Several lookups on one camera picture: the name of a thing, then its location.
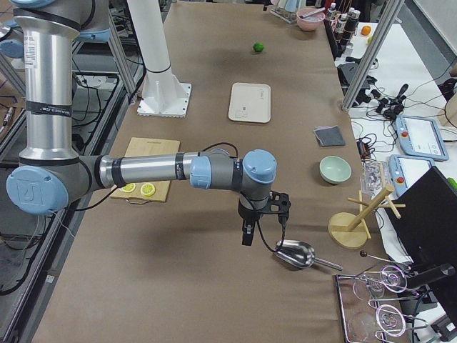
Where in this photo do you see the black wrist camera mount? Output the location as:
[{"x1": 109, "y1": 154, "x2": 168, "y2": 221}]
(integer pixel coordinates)
[{"x1": 257, "y1": 191, "x2": 291, "y2": 227}]

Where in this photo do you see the black monitor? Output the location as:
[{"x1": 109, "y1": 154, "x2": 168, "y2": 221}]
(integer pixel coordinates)
[{"x1": 388, "y1": 166, "x2": 456, "y2": 267}]

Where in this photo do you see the teach pendant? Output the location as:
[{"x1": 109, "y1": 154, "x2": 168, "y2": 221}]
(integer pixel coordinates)
[
  {"x1": 395, "y1": 115, "x2": 449, "y2": 161},
  {"x1": 388, "y1": 154, "x2": 435, "y2": 197}
]

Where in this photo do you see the lower teach pendant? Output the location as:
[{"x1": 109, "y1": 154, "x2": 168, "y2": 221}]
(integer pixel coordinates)
[{"x1": 388, "y1": 154, "x2": 435, "y2": 197}]

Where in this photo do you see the mint green bowl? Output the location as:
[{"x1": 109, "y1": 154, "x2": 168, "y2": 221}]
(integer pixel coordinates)
[{"x1": 319, "y1": 156, "x2": 352, "y2": 184}]

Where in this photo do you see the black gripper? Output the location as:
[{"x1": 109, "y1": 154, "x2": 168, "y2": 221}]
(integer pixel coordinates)
[{"x1": 238, "y1": 192, "x2": 258, "y2": 246}]

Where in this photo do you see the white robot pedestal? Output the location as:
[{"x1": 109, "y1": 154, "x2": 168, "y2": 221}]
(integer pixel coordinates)
[{"x1": 127, "y1": 0, "x2": 191, "y2": 118}]

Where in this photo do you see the orange fruit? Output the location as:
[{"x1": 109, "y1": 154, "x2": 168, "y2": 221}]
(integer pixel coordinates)
[{"x1": 361, "y1": 25, "x2": 371, "y2": 36}]

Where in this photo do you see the grey folded cloth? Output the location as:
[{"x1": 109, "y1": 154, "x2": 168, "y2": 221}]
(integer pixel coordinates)
[{"x1": 313, "y1": 126, "x2": 346, "y2": 147}]

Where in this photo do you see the green lime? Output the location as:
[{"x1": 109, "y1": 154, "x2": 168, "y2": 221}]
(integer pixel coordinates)
[{"x1": 253, "y1": 42, "x2": 264, "y2": 54}]

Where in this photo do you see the cream plastic tray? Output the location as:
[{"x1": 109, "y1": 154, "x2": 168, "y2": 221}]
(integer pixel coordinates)
[{"x1": 228, "y1": 82, "x2": 271, "y2": 124}]

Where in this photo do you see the wooden cutting board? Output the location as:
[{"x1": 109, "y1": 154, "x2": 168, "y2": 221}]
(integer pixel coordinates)
[{"x1": 110, "y1": 137, "x2": 181, "y2": 204}]

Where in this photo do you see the lemon slice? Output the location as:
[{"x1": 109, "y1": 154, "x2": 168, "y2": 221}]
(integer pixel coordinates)
[
  {"x1": 140, "y1": 182, "x2": 156, "y2": 197},
  {"x1": 119, "y1": 183, "x2": 136, "y2": 194}
]

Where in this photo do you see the upper teach pendant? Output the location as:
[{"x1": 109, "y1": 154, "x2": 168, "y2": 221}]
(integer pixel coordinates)
[{"x1": 395, "y1": 115, "x2": 449, "y2": 161}]

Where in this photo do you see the metal scoop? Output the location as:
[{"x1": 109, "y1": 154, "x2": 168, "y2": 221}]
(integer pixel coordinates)
[{"x1": 275, "y1": 239, "x2": 343, "y2": 271}]

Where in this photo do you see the wooden mug tree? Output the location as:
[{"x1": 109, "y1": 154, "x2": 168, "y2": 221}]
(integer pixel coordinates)
[{"x1": 328, "y1": 184, "x2": 406, "y2": 249}]

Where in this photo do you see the aluminium frame post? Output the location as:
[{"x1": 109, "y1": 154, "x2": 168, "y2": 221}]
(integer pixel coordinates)
[{"x1": 341, "y1": 0, "x2": 405, "y2": 112}]

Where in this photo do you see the pink bowl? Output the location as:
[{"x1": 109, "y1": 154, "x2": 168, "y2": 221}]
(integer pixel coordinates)
[{"x1": 296, "y1": 8, "x2": 326, "y2": 32}]

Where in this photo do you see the wine glass rack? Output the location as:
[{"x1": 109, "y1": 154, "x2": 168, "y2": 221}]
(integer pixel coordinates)
[{"x1": 335, "y1": 264, "x2": 428, "y2": 342}]

